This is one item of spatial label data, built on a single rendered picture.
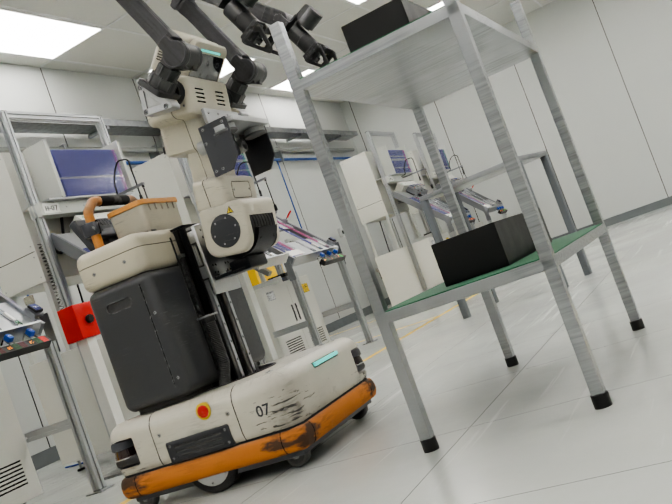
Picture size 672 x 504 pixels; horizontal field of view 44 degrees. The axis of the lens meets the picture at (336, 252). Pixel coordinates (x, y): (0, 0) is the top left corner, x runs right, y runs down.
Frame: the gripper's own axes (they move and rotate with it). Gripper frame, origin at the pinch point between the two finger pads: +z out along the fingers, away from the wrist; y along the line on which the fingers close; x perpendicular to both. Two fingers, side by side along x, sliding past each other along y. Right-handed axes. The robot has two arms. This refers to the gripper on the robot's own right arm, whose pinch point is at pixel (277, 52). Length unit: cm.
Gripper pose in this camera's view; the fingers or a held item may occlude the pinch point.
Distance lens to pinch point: 240.9
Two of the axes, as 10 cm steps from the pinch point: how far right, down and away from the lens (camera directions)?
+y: 3.7, -0.9, 9.2
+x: -6.2, 7.1, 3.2
